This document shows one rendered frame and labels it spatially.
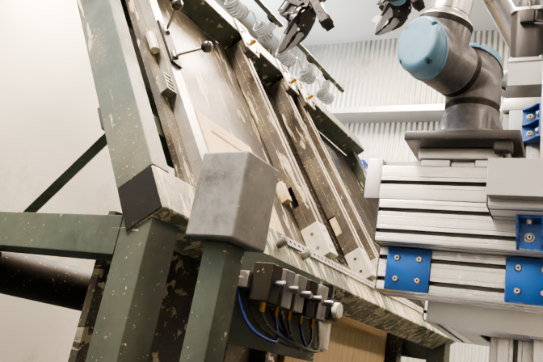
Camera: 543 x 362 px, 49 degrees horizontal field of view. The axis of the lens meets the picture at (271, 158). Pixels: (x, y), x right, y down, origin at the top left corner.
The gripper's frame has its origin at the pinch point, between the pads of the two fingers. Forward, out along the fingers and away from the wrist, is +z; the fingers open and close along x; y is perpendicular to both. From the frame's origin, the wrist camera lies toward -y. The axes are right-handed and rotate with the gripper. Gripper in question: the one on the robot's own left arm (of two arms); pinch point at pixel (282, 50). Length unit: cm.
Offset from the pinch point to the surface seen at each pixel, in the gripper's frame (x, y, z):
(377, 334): -151, -16, 58
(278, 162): -58, 20, 23
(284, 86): -96, 68, -12
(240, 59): -60, 68, -6
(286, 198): -50, 3, 32
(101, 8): 26, 41, 19
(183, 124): 2.5, 11.9, 32.4
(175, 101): 2.1, 20.4, 28.0
